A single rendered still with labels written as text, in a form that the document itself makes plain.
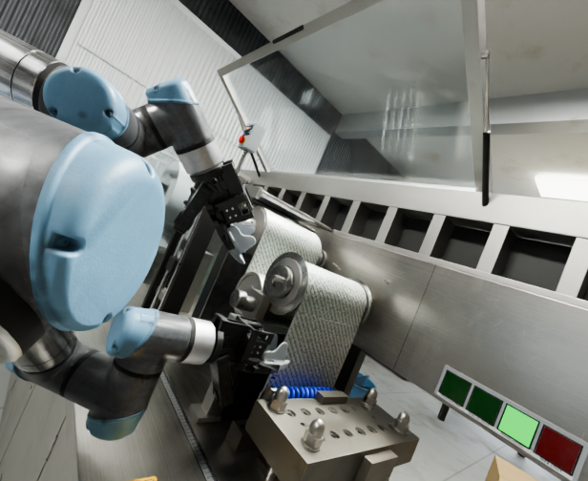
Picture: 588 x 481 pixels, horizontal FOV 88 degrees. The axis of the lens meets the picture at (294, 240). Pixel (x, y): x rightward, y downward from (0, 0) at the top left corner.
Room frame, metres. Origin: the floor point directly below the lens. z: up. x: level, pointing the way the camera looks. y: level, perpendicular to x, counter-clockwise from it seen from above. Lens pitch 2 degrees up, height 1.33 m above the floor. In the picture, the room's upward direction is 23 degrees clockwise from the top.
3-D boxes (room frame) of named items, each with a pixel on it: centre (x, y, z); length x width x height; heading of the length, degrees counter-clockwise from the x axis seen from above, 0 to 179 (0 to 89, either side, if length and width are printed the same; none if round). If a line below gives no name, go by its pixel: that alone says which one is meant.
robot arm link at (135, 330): (0.49, 0.15, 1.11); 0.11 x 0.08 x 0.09; 129
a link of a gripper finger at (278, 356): (0.64, -0.07, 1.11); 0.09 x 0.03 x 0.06; 128
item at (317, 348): (0.74, -0.16, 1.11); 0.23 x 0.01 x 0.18; 130
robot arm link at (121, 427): (0.49, 0.17, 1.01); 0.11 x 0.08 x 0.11; 86
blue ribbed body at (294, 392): (0.72, -0.17, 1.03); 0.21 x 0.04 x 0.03; 130
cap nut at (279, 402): (0.60, -0.10, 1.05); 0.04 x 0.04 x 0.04
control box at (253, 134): (1.15, 0.31, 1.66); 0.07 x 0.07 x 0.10; 40
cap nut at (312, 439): (0.53, -0.16, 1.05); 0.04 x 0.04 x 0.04
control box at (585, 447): (0.61, -0.52, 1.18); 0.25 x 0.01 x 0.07; 40
